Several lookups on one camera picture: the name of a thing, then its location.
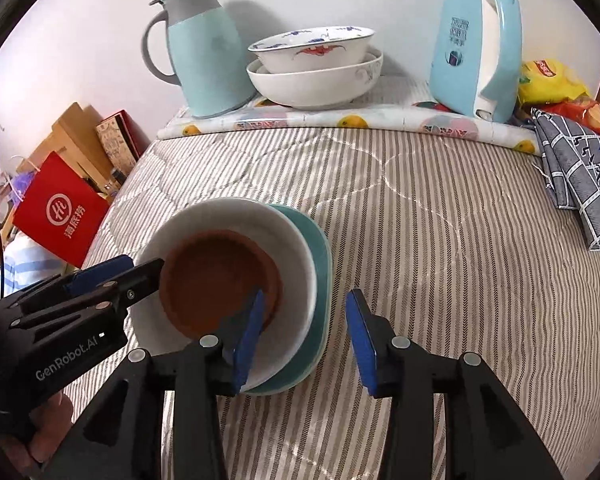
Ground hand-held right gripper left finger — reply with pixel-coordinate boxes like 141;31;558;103
40;287;266;480

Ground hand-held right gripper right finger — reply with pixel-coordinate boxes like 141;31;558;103
345;288;566;480

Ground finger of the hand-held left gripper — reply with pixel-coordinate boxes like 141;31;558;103
10;258;166;333
0;254;136;313

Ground teal square plate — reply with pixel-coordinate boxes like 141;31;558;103
240;203;333;397

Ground brown saucer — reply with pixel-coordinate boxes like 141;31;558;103
158;229;283;341

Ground plain white bowl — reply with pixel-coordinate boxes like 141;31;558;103
129;197;318;393

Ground person's left hand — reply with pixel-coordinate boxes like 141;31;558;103
0;394;76;467

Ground red paper bag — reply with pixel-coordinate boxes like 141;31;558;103
11;151;112;270

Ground blue striped garment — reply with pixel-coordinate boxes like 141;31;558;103
2;237;63;296

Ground striped bed cover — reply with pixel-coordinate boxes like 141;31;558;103
65;125;600;480

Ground patterned cardboard box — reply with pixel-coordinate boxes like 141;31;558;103
96;109;151;181

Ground wooden box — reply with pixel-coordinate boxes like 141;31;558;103
27;101;116;196

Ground fruit printed mat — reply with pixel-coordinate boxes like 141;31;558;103
156;80;543;157

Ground light blue thermos jug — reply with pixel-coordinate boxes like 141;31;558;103
141;0;258;120

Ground large white grey-patterned bowl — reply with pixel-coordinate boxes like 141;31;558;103
246;47;384;110

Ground grey checked cloth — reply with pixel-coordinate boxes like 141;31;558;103
530;107;600;251

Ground blue and red patterned bowl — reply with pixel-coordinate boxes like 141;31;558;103
247;25;376;75

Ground light blue electric kettle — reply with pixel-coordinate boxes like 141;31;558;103
428;0;523;123

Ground yellow chip bag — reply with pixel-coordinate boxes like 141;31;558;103
517;59;592;106

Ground red chip bag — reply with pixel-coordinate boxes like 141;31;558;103
530;97;600;138

